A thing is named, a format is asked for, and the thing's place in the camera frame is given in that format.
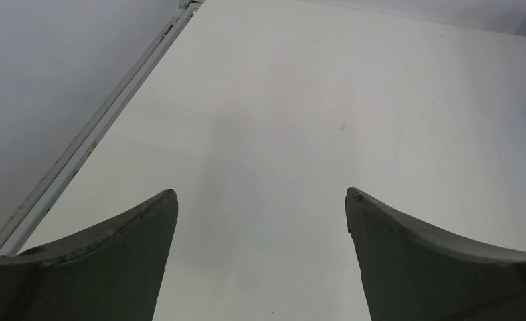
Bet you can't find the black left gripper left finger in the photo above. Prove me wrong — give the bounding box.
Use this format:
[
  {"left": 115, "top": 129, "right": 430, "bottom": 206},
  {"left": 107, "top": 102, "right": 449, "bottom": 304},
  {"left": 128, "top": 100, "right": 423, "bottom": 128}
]
[{"left": 0, "top": 189, "right": 178, "bottom": 320}]

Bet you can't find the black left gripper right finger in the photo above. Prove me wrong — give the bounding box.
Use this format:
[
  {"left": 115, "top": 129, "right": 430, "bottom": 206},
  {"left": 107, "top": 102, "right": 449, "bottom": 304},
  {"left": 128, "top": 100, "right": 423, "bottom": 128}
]
[{"left": 345, "top": 187, "right": 526, "bottom": 320}]

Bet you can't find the aluminium left frame rail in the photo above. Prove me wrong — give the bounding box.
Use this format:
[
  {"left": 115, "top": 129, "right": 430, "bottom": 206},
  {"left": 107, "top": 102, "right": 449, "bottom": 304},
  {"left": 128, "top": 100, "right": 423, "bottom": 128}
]
[{"left": 0, "top": 1, "right": 197, "bottom": 255}]

